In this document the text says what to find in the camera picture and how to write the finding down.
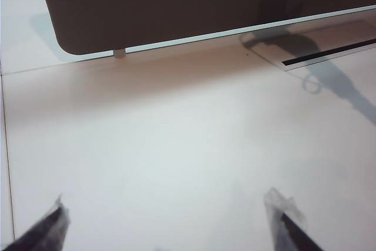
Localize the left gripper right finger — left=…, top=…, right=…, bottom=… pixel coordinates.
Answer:
left=263, top=186, right=325, bottom=251

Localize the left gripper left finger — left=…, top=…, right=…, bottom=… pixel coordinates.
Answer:
left=0, top=193, right=72, bottom=251

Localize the right grey partition panel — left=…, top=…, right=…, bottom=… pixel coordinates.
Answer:
left=36, top=0, right=376, bottom=56

